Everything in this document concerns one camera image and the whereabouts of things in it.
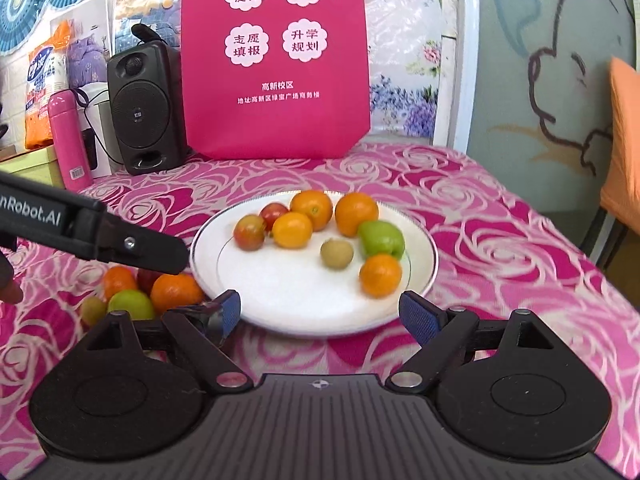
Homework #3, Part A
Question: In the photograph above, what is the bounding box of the orange mandarin pile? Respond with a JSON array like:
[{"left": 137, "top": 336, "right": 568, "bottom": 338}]
[
  {"left": 359, "top": 254, "right": 402, "bottom": 298},
  {"left": 150, "top": 273, "right": 205, "bottom": 314},
  {"left": 103, "top": 266, "right": 138, "bottom": 301}
]

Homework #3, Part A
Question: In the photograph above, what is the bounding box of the red yellow apple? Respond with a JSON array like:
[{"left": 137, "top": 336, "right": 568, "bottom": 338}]
[{"left": 233, "top": 214, "right": 266, "bottom": 252}]

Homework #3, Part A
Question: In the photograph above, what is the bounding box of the small green fruit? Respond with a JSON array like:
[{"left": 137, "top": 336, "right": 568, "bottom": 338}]
[{"left": 357, "top": 220, "right": 406, "bottom": 260}]

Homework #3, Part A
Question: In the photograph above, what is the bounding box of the tan longan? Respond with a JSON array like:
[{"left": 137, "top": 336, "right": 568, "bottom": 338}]
[
  {"left": 320, "top": 238, "right": 354, "bottom": 270},
  {"left": 79, "top": 296, "right": 107, "bottom": 328}
]

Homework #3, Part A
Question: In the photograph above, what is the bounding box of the yellow orange fruit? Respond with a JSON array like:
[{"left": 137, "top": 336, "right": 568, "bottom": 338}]
[{"left": 272, "top": 211, "right": 314, "bottom": 249}]

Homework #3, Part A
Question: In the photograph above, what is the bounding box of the person's left hand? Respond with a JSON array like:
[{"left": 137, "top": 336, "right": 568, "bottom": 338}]
[{"left": 0, "top": 254, "right": 24, "bottom": 304}]

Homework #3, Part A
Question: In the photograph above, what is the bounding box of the green box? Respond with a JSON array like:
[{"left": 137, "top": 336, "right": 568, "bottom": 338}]
[{"left": 1, "top": 145, "right": 64, "bottom": 188}]

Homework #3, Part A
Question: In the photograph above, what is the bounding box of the orange mandarin top pile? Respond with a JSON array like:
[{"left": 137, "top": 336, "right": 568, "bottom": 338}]
[{"left": 150, "top": 273, "right": 205, "bottom": 314}]

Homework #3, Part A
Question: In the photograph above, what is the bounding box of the large green fruit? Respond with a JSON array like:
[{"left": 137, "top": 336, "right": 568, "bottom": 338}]
[{"left": 107, "top": 289, "right": 155, "bottom": 321}]

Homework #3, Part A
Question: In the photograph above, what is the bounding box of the dark red plum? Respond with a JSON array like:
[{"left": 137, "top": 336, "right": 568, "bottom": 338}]
[{"left": 136, "top": 269, "right": 162, "bottom": 296}]

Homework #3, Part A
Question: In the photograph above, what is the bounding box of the pink thermos bottle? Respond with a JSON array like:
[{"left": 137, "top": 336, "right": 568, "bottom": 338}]
[{"left": 48, "top": 89, "right": 93, "bottom": 193}]

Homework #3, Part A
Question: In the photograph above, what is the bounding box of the pink rose tablecloth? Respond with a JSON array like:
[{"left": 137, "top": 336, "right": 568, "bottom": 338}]
[{"left": 1, "top": 143, "right": 639, "bottom": 479}]

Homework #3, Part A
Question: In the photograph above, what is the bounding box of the white round plate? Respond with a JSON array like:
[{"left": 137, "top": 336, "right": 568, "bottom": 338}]
[{"left": 190, "top": 191, "right": 438, "bottom": 338}]

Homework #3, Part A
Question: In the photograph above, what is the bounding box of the white appliance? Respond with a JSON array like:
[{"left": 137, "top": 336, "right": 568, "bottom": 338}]
[{"left": 75, "top": 82, "right": 124, "bottom": 179}]

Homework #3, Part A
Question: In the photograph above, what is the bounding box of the orange on plate right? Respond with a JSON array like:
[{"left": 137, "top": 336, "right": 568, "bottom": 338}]
[{"left": 334, "top": 192, "right": 378, "bottom": 237}]

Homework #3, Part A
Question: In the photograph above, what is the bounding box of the orange on plate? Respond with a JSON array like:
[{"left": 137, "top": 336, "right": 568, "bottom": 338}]
[
  {"left": 334, "top": 192, "right": 378, "bottom": 237},
  {"left": 288, "top": 190, "right": 333, "bottom": 232}
]

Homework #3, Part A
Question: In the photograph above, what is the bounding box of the orange on plate left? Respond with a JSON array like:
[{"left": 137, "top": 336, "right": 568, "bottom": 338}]
[{"left": 288, "top": 190, "right": 333, "bottom": 232}]

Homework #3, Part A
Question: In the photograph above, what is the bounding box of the black speaker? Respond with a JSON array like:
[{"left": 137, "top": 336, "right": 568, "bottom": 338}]
[{"left": 107, "top": 24, "right": 190, "bottom": 176}]

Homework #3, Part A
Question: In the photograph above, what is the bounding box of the orange covered chair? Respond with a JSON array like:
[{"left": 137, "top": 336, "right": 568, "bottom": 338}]
[{"left": 600, "top": 58, "right": 640, "bottom": 234}]

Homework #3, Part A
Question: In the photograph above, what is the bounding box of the pink tote bag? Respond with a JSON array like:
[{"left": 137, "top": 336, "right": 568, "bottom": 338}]
[{"left": 181, "top": 0, "right": 371, "bottom": 159}]

